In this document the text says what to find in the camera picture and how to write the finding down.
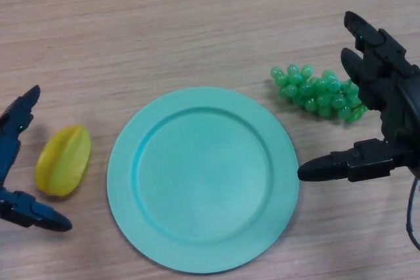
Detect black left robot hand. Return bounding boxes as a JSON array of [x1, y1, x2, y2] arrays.
[[0, 85, 74, 233]]

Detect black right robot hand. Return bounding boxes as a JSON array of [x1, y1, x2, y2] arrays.
[[297, 10, 420, 183]]

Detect yellow starfruit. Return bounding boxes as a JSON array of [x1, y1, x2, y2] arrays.
[[35, 124, 92, 197]]

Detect green round plate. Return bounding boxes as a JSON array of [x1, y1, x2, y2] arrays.
[[106, 87, 300, 275]]

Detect green grape bunch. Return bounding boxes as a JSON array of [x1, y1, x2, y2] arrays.
[[270, 64, 369, 125]]

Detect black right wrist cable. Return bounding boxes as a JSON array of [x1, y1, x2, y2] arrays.
[[405, 177, 420, 250]]

